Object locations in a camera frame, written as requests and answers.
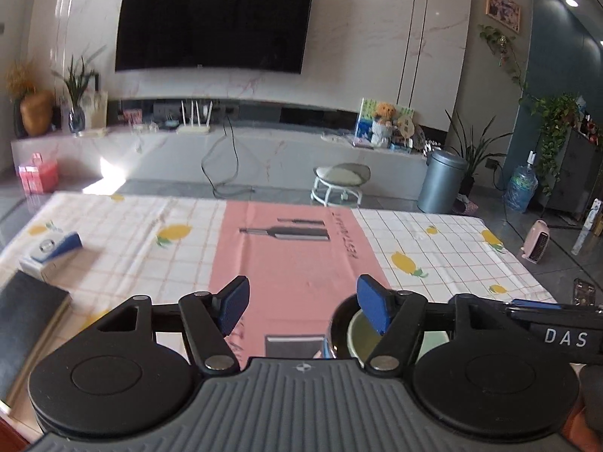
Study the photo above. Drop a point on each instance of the grey cabinet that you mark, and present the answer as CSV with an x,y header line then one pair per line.
x,y
579,169

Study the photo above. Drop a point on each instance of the sketch portrait print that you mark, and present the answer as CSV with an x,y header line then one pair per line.
x,y
99,110

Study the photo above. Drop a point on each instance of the grey round stool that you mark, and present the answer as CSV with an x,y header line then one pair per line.
x,y
341,174

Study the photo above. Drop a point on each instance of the round paper fan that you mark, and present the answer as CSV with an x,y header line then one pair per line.
x,y
405,127

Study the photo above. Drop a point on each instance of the dried yellow flowers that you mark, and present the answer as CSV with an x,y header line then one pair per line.
x,y
21,77

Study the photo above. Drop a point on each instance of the teddy bear bouquet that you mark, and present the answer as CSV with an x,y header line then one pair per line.
x,y
382,120

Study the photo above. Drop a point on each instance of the black television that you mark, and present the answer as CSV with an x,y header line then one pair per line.
x,y
212,19

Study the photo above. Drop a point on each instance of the black notebook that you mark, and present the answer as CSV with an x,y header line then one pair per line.
x,y
23,320

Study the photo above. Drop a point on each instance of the framed wall picture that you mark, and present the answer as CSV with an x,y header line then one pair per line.
x,y
504,8

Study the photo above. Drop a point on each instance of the brown round vase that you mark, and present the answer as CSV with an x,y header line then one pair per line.
x,y
36,113

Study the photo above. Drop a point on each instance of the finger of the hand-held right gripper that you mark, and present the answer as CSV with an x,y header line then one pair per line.
x,y
537,303

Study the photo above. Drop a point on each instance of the pink space heater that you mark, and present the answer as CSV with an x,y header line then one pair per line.
x,y
534,242

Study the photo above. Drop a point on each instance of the marble television console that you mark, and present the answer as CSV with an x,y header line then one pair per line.
x,y
282,160

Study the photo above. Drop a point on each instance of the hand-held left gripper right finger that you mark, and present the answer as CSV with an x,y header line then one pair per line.
x,y
374,306

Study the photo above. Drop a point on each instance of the hanging vine plant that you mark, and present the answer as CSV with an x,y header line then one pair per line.
x,y
558,117

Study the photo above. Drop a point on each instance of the painted canvas picture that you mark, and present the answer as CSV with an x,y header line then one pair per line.
x,y
363,122

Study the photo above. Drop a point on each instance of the potted snake plant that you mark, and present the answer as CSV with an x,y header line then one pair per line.
x,y
473,155

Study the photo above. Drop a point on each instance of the green ceramic bowl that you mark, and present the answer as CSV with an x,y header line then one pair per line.
x,y
362,339

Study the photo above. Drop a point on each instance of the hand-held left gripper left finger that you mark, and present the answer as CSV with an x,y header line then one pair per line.
x,y
235,303

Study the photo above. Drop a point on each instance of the white and blue box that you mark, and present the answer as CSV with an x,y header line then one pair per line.
x,y
47,254

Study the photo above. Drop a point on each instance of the dark slim vase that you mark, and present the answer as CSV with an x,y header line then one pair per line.
x,y
17,120

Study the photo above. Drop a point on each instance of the grey trash can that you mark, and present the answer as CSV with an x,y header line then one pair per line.
x,y
440,183

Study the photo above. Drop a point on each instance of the pink placemat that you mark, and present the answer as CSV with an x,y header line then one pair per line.
x,y
292,263

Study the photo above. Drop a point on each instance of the white router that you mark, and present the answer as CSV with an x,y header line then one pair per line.
x,y
193,128

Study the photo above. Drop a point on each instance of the pink storage box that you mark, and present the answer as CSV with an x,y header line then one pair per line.
x,y
40,176

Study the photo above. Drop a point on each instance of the pink photo card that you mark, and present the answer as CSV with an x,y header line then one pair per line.
x,y
133,116

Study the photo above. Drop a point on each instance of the green plant in blue vase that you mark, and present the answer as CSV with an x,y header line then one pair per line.
x,y
76,117

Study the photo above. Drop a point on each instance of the blue water jug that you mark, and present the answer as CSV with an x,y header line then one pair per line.
x,y
522,188

